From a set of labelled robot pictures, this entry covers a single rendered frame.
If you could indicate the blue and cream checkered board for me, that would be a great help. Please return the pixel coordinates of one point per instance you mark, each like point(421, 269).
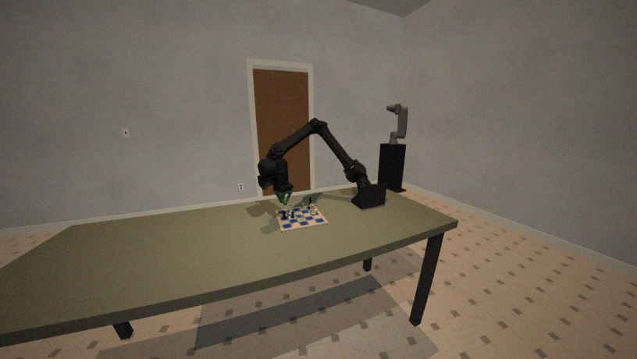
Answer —
point(310, 220)

